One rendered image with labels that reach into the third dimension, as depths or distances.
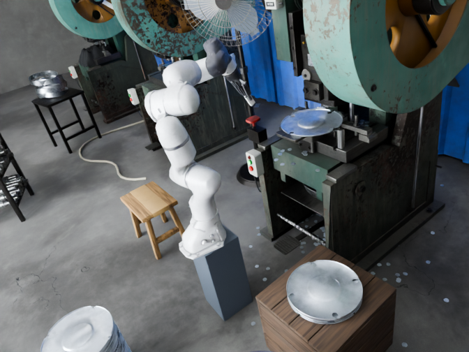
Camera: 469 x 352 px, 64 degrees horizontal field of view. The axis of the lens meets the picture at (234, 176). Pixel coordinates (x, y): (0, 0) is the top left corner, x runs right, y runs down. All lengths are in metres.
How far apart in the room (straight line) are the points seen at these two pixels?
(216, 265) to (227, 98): 1.92
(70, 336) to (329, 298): 1.04
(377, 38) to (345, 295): 0.91
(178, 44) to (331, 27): 1.77
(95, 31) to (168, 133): 3.13
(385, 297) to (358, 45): 0.92
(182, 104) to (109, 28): 3.17
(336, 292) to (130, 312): 1.15
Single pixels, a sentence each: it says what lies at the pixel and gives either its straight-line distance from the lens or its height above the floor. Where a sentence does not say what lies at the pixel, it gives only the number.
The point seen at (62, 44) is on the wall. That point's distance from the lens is 8.01.
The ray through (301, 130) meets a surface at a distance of 1.79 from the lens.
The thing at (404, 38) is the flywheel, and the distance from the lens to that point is 1.55.
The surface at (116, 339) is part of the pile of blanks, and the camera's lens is 1.74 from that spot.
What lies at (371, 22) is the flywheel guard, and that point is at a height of 1.30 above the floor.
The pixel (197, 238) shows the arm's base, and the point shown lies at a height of 0.53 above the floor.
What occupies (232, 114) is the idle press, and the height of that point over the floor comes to 0.27.
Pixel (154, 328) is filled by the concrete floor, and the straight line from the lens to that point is 2.10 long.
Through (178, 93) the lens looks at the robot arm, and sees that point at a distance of 1.39.
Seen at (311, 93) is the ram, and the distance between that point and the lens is 1.80.
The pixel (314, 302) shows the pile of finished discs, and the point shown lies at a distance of 1.54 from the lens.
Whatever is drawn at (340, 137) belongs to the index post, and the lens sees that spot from 1.74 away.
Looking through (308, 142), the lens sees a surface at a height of 0.70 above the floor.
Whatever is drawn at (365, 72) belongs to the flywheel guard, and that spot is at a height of 1.16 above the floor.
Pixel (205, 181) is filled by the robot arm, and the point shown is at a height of 0.81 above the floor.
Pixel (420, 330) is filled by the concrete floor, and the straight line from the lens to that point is 1.97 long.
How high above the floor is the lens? 1.58
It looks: 32 degrees down
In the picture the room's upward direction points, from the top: 12 degrees counter-clockwise
